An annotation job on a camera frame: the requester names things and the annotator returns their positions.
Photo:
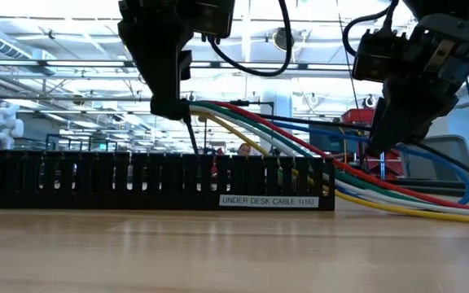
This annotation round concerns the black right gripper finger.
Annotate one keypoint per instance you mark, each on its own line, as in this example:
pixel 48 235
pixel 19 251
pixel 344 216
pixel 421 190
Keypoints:
pixel 397 122
pixel 438 110

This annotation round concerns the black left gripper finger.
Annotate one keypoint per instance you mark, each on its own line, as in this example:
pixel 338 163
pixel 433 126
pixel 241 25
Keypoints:
pixel 175 93
pixel 157 85

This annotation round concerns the black zip tie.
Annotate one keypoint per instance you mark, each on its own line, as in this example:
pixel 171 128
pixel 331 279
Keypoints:
pixel 191 136

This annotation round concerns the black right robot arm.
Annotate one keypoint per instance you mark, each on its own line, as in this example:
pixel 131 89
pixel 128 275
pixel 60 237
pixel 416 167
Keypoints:
pixel 442 6

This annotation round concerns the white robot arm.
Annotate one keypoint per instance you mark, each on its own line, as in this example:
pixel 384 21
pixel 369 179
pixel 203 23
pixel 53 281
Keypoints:
pixel 4 126

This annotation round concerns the red storage bin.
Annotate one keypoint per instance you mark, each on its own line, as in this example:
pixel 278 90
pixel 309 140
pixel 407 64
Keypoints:
pixel 358 115

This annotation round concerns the red bin stack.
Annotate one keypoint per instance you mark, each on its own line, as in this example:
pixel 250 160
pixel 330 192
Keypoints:
pixel 389 169

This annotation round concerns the grey office chair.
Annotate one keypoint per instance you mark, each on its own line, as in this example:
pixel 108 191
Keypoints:
pixel 454 158

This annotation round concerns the dark monitor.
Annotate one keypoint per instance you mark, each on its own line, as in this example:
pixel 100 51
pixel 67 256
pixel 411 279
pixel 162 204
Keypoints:
pixel 328 142

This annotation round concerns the person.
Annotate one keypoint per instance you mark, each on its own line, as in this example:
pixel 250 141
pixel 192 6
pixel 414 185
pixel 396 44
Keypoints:
pixel 244 149

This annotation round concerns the black workstation railing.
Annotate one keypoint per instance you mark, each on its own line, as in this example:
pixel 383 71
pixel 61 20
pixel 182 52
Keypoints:
pixel 69 140

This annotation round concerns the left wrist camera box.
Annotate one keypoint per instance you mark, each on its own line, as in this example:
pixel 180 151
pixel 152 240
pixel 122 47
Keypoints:
pixel 214 18

